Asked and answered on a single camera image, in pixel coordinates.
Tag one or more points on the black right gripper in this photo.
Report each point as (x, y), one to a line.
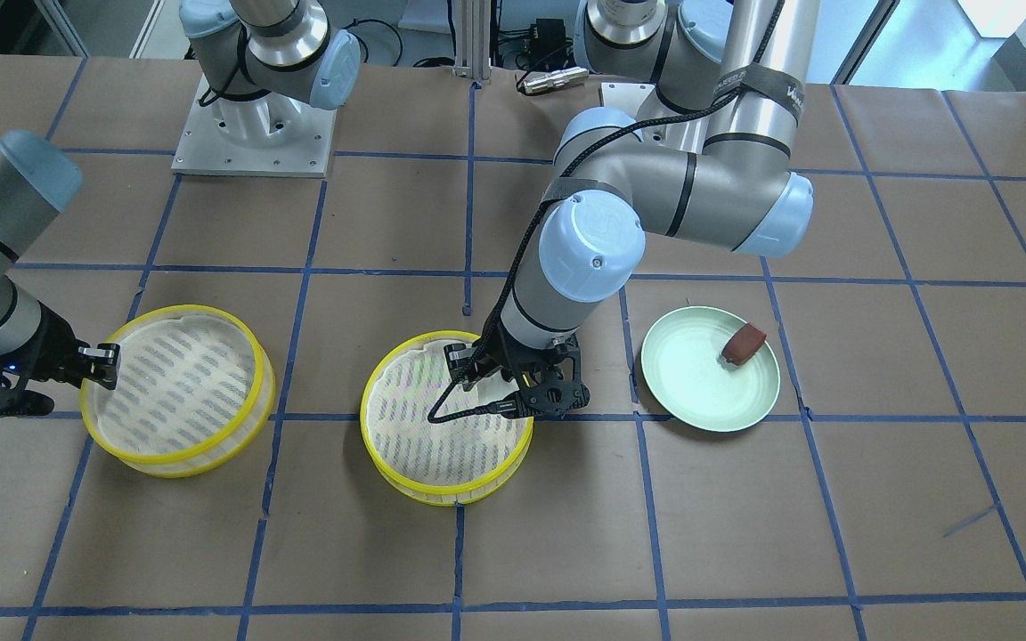
(48, 349)

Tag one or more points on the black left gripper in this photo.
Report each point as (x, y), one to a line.
(460, 358)

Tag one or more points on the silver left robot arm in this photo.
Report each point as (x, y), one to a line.
(711, 165)

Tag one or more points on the light green plate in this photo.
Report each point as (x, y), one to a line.
(680, 361)

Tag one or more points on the brown bun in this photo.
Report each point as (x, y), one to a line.
(743, 345)

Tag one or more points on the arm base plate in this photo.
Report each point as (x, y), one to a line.
(273, 136)
(641, 102)

